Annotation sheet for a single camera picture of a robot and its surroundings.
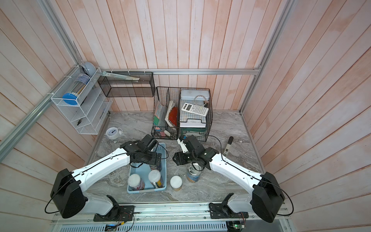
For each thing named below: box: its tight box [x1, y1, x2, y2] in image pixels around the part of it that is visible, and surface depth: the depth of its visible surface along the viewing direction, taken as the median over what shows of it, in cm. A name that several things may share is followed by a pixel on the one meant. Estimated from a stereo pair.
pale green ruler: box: [101, 71, 141, 81], surface depth 93 cm
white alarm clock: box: [104, 126, 124, 140], surface depth 106 cm
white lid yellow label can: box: [148, 169, 164, 189], surface depth 74 cm
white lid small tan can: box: [170, 174, 183, 191], surface depth 79 cm
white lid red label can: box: [127, 173, 146, 190], surface depth 75 cm
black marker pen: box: [223, 136, 234, 157], surface depth 97 cm
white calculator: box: [181, 102, 210, 117], surface depth 94 cm
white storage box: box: [180, 89, 210, 101], surface depth 103 cm
